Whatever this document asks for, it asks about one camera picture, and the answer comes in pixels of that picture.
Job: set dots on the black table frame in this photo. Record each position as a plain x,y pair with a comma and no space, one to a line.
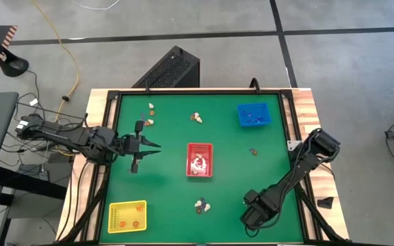
217,91

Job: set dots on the wooden table board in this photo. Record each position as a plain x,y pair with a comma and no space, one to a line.
306,102

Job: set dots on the yellow plastic basket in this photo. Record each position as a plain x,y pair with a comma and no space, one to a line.
127,213

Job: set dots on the red plastic basket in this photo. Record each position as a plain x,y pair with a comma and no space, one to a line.
190,148

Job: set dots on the blue plastic basket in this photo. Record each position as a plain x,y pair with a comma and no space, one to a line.
265,107

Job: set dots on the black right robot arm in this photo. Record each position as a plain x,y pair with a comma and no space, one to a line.
286,186

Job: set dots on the silver metal bracket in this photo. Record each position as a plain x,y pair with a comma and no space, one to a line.
291,146

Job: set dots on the black perforated computer tower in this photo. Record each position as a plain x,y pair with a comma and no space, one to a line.
169,70

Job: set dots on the black wedge block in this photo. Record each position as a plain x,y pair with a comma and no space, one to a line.
326,203

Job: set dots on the black desk bar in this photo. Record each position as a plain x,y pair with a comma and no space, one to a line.
29,188

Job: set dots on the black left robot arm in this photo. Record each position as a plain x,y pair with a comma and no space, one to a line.
63,135

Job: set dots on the black stand base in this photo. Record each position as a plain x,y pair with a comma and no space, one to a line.
12,65

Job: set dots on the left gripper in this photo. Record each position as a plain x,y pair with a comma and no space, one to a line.
132,145

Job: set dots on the small pieces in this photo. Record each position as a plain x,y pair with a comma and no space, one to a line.
202,199
150,121
198,204

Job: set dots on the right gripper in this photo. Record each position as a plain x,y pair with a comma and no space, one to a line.
253,217

